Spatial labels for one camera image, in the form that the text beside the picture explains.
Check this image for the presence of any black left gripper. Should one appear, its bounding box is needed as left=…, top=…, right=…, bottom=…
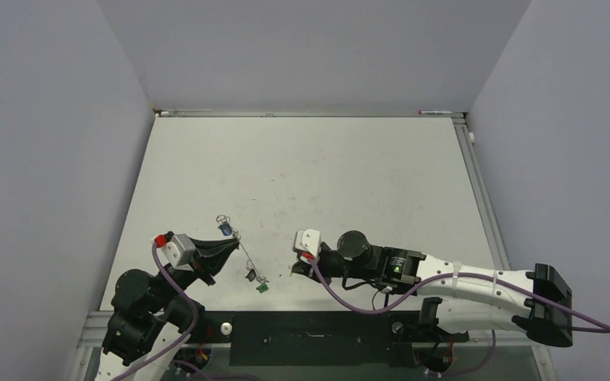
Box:
left=146, top=236, right=239, bottom=312

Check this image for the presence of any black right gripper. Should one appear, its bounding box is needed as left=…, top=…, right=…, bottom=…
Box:
left=293, top=244, right=376, bottom=285

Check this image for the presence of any green plastic key tag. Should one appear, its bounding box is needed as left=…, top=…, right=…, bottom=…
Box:
left=256, top=283, right=269, bottom=294

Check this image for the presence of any blue plastic key tag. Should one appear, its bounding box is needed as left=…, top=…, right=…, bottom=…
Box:
left=218, top=221, right=234, bottom=237

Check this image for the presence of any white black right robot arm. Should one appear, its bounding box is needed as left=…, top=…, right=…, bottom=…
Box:
left=292, top=229, right=573, bottom=348

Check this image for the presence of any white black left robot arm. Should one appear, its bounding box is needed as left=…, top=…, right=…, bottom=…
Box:
left=95, top=232, right=240, bottom=380

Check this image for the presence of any black head key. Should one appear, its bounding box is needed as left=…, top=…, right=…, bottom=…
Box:
left=246, top=269, right=257, bottom=282

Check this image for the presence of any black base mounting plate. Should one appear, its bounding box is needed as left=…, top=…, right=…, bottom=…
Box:
left=184, top=310, right=469, bottom=368

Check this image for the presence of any red white marker pen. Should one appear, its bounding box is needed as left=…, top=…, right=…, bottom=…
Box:
left=419, top=110, right=454, bottom=116

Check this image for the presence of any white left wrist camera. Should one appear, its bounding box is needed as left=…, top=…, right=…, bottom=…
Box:
left=153, top=232, right=196, bottom=271

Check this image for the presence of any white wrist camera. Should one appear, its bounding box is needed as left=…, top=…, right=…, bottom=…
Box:
left=153, top=232, right=196, bottom=271
left=292, top=229, right=322, bottom=264

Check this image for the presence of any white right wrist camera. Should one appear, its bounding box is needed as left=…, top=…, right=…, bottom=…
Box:
left=292, top=229, right=322, bottom=264

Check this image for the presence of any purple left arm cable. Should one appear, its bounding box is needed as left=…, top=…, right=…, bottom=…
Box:
left=110, top=241, right=201, bottom=381

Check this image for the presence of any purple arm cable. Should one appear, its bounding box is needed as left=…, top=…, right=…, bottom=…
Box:
left=110, top=241, right=201, bottom=381
left=307, top=257, right=610, bottom=334

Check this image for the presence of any aluminium frame rail front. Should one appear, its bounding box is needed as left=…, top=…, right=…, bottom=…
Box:
left=76, top=310, right=539, bottom=348

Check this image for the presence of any aluminium frame rail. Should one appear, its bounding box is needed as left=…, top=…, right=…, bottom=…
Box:
left=453, top=117, right=511, bottom=270
left=154, top=110, right=466, bottom=119
left=76, top=310, right=539, bottom=348

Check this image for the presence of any aluminium frame rail back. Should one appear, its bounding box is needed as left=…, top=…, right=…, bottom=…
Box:
left=154, top=110, right=466, bottom=119

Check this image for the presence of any aluminium frame rail right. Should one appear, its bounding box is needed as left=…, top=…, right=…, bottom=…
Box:
left=453, top=117, right=511, bottom=270

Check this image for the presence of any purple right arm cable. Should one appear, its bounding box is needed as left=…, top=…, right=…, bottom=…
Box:
left=307, top=257, right=610, bottom=334

